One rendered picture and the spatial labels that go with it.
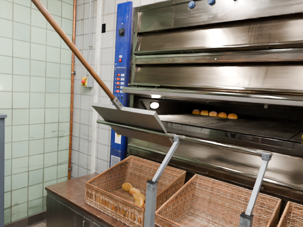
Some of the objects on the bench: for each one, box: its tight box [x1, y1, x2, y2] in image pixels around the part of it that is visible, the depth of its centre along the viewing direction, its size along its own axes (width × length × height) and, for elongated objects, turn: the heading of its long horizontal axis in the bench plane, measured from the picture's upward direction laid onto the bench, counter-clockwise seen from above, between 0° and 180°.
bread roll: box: [133, 193, 145, 201], centre depth 184 cm, size 6×10×7 cm
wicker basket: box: [84, 155, 186, 227], centre depth 179 cm, size 49×56×28 cm
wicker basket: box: [155, 174, 282, 227], centre depth 141 cm, size 49×56×28 cm
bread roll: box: [122, 183, 133, 191], centre depth 202 cm, size 6×10×7 cm
